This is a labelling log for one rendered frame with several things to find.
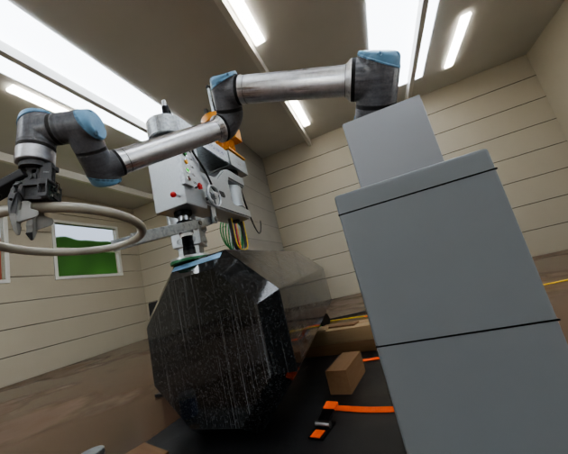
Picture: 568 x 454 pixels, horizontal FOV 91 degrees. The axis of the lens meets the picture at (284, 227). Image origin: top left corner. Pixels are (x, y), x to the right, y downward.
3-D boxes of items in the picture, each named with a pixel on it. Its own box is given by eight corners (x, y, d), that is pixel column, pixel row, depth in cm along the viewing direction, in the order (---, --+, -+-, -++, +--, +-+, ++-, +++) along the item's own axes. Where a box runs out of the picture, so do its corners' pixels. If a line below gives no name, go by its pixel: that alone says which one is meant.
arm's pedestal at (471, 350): (550, 417, 94) (462, 184, 110) (719, 576, 47) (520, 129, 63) (397, 427, 108) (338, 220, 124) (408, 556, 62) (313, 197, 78)
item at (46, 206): (87, 261, 126) (87, 255, 127) (174, 231, 112) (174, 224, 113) (-80, 245, 81) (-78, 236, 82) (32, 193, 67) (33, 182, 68)
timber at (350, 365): (352, 394, 141) (345, 369, 144) (330, 394, 147) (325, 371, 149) (365, 371, 167) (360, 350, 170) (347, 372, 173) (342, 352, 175)
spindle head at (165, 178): (195, 226, 189) (184, 166, 197) (223, 217, 183) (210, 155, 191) (155, 219, 155) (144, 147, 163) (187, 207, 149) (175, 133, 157)
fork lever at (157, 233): (196, 229, 186) (193, 222, 186) (220, 221, 181) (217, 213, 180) (107, 253, 120) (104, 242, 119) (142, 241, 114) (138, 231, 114)
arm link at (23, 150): (5, 143, 75) (30, 162, 85) (4, 159, 74) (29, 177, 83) (43, 141, 77) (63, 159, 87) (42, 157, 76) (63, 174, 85)
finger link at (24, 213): (32, 226, 69) (38, 196, 74) (4, 230, 68) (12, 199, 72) (40, 232, 72) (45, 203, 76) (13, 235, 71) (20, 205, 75)
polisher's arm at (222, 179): (233, 237, 235) (222, 183, 244) (258, 229, 228) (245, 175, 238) (173, 227, 166) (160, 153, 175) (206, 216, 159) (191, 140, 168)
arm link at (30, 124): (44, 103, 80) (7, 107, 79) (42, 140, 77) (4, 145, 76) (68, 123, 89) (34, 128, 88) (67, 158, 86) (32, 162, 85)
